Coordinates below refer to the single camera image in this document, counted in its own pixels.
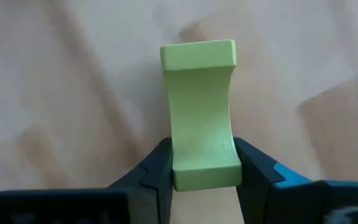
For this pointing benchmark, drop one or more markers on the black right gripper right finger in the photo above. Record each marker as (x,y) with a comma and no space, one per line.
(259,199)

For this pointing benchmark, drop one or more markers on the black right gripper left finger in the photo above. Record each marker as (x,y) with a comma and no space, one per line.
(148,196)

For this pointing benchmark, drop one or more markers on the green arch wooden block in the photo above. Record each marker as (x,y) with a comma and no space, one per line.
(199,109)

